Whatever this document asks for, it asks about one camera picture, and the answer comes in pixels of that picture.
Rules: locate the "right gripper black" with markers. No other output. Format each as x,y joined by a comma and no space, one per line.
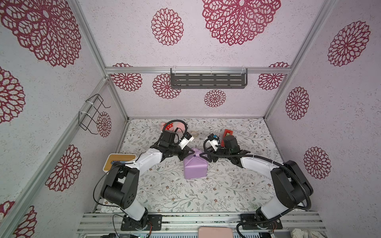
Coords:
209,157

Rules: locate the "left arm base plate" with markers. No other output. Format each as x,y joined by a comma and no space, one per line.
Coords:
147,223

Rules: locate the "white tissue box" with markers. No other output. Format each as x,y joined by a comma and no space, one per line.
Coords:
113,158

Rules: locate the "red tape dispenser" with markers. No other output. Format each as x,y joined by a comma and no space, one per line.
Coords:
225,134

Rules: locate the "grey wall shelf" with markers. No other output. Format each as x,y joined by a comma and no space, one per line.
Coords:
197,80

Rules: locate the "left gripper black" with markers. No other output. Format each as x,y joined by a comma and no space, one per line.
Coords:
185,152

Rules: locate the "clear tape roll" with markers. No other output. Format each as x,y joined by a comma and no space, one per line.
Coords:
194,133

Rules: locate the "black wire wall rack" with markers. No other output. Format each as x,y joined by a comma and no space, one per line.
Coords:
86,118

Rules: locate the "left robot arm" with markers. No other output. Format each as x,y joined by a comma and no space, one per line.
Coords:
121,182

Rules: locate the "pink plush toy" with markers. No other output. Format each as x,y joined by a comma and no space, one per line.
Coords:
173,126

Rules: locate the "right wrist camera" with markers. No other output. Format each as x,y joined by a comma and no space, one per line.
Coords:
214,141

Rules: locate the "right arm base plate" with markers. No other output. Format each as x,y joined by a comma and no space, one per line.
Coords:
253,222

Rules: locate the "white cloth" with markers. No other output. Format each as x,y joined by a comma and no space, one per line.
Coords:
303,233

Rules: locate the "pink wrapping paper sheet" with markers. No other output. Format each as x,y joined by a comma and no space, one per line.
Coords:
195,166

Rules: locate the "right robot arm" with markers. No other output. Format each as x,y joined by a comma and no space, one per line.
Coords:
292,189

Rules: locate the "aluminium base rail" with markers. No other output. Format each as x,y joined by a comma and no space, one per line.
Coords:
103,223

